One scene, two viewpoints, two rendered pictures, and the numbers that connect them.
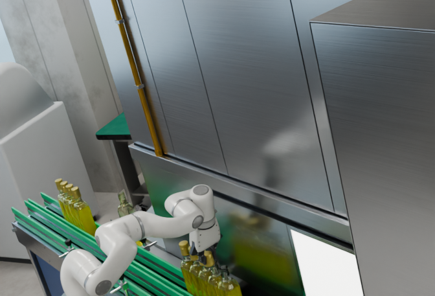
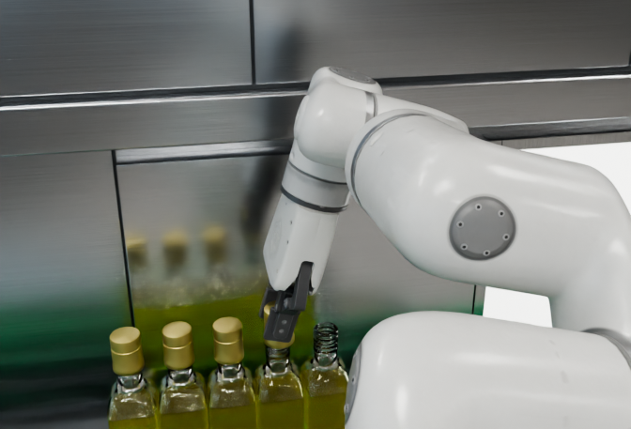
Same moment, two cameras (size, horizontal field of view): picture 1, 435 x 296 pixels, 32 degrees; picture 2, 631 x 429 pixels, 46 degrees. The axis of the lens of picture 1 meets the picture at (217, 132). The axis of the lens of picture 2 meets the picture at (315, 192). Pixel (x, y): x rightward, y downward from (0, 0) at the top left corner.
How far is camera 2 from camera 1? 2.25 m
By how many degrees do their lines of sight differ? 63
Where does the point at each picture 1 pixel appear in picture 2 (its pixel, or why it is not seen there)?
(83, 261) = (531, 343)
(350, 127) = not seen: outside the picture
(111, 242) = (587, 190)
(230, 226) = (245, 236)
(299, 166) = not seen: outside the picture
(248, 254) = not seen: hidden behind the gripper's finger
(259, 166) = (407, 13)
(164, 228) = not seen: hidden behind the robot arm
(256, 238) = (353, 228)
